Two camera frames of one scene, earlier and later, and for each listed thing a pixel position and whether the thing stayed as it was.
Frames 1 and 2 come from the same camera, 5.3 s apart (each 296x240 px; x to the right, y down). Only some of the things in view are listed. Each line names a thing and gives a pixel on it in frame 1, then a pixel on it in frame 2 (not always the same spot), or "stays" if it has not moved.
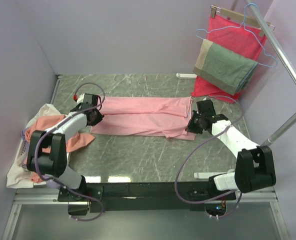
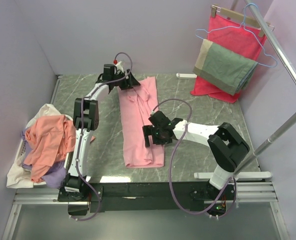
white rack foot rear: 186,75 stays
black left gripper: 98,118 → 131,82
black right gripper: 191,127 → 150,129
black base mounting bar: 130,197 stays
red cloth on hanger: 245,40 stays
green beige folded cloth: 227,69 stays
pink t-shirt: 164,117 → 137,104
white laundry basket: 21,158 stays
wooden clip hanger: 239,16 stays
